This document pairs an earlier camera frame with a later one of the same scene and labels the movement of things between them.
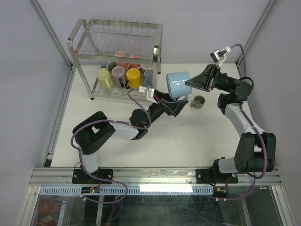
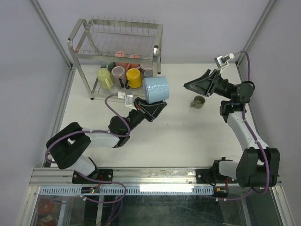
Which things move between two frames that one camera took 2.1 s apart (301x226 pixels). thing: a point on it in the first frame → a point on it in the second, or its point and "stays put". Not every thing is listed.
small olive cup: [198, 102] stays put
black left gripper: [174, 107] → [148, 110]
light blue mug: [178, 88] → [156, 89]
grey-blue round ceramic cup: [107, 64] stays put
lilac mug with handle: [146, 66] stays put
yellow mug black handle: [134, 79] stays put
